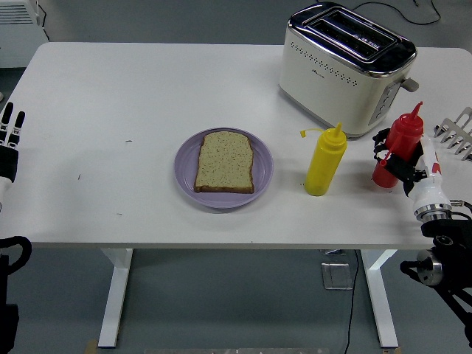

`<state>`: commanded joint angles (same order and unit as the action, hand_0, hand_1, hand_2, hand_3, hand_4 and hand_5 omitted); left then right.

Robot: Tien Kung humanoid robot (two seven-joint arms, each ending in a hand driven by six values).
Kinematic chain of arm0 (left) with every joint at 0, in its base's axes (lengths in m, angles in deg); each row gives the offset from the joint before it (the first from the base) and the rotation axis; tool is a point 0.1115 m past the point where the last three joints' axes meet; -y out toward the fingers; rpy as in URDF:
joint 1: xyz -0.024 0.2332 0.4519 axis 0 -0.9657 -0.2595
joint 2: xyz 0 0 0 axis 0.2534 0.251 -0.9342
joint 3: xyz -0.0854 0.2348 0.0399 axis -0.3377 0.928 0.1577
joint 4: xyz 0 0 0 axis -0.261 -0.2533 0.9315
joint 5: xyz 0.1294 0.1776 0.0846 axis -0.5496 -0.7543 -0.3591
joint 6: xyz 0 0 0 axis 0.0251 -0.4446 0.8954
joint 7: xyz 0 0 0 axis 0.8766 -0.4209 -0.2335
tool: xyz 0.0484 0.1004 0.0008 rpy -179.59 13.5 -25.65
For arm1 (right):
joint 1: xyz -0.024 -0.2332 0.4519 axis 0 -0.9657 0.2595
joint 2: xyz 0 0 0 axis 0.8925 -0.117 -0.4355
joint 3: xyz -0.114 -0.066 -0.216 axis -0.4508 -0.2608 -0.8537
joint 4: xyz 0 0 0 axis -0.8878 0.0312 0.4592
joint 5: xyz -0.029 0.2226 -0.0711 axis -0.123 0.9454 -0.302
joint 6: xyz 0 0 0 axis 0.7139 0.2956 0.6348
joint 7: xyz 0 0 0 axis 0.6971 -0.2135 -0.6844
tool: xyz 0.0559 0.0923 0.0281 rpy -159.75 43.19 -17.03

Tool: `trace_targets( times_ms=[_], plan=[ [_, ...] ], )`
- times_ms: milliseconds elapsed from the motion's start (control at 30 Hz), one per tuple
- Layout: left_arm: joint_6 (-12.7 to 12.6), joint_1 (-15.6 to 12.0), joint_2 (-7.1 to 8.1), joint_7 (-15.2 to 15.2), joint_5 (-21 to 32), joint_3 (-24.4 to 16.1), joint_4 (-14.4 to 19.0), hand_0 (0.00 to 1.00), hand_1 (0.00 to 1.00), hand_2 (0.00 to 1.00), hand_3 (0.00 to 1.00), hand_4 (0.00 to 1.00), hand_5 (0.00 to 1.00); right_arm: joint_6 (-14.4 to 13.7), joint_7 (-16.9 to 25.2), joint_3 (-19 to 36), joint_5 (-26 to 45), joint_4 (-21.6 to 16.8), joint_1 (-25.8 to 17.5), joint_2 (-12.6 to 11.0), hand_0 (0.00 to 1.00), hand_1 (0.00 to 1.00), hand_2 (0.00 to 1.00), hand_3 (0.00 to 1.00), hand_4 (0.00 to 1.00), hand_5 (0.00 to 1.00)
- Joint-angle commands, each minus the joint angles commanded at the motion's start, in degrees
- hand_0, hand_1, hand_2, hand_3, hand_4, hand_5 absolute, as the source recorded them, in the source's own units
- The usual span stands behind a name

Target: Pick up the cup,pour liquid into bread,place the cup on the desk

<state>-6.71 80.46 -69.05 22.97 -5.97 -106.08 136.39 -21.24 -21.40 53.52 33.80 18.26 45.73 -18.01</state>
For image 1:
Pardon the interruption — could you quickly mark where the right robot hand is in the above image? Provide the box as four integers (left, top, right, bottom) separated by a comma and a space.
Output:
372, 127, 453, 215

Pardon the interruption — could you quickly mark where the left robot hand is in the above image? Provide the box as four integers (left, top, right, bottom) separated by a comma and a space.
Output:
0, 101, 27, 211

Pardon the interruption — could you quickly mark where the red squeeze bottle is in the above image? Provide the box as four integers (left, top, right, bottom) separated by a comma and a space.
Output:
371, 101, 425, 189

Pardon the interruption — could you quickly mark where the bread slice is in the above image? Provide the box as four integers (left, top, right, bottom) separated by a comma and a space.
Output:
194, 131, 255, 195

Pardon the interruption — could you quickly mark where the silver metal toast rack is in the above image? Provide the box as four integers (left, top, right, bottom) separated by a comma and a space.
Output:
434, 106, 472, 162

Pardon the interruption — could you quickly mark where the yellow squeeze bottle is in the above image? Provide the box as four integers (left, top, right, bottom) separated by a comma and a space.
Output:
299, 122, 348, 197

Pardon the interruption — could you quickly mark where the white table leg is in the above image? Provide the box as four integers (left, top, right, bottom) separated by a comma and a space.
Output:
360, 249, 400, 349
97, 249, 134, 349

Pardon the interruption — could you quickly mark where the white heater unit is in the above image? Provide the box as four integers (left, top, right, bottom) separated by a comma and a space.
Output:
0, 0, 49, 70

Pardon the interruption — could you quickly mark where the metal floor socket plate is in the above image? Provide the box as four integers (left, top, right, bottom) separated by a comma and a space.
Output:
320, 261, 354, 291

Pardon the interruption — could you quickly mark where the cream and chrome toaster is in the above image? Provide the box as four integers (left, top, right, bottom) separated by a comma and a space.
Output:
278, 1, 420, 140

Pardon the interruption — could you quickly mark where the purple round plate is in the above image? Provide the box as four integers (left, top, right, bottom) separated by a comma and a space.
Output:
173, 127, 274, 210

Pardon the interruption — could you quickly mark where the black cable under table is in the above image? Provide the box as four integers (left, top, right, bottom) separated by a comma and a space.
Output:
342, 249, 361, 354

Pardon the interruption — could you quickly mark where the black cable on floor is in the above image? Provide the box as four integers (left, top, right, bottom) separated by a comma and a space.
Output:
350, 0, 442, 26

